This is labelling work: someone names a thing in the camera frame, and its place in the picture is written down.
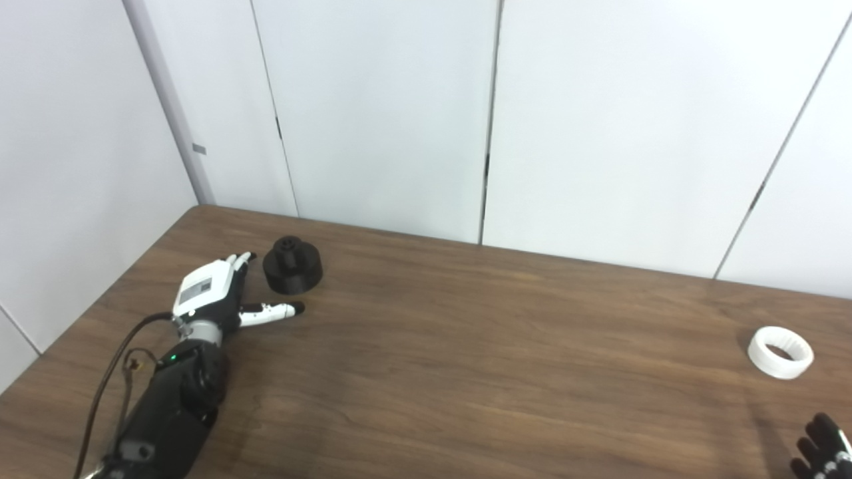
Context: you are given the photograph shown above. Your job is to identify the left arm thin wires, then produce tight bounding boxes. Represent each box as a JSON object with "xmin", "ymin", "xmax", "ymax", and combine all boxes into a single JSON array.
[{"xmin": 118, "ymin": 347, "xmax": 160, "ymax": 433}]

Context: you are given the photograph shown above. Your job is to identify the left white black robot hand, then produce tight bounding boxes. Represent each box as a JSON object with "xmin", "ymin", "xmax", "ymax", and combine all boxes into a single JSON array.
[{"xmin": 172, "ymin": 251, "xmax": 306, "ymax": 333}]

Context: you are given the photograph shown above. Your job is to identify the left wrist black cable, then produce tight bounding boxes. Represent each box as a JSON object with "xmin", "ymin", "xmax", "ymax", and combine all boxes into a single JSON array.
[{"xmin": 72, "ymin": 312, "xmax": 179, "ymax": 479}]

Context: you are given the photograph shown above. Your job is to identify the white toothed plastic ring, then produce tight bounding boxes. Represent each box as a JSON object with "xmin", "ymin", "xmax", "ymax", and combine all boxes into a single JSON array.
[{"xmin": 747, "ymin": 326, "xmax": 815, "ymax": 381}]

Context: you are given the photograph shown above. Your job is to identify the grey wall corner post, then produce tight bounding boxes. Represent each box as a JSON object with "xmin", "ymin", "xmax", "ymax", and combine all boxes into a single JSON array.
[{"xmin": 122, "ymin": 0, "xmax": 217, "ymax": 206}]

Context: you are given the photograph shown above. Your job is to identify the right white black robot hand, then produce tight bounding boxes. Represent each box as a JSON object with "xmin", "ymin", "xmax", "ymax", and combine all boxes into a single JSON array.
[{"xmin": 790, "ymin": 412, "xmax": 852, "ymax": 479}]

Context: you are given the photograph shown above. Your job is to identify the round black stepped part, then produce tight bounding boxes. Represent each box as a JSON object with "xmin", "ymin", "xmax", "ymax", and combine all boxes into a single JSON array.
[{"xmin": 262, "ymin": 236, "xmax": 324, "ymax": 295}]

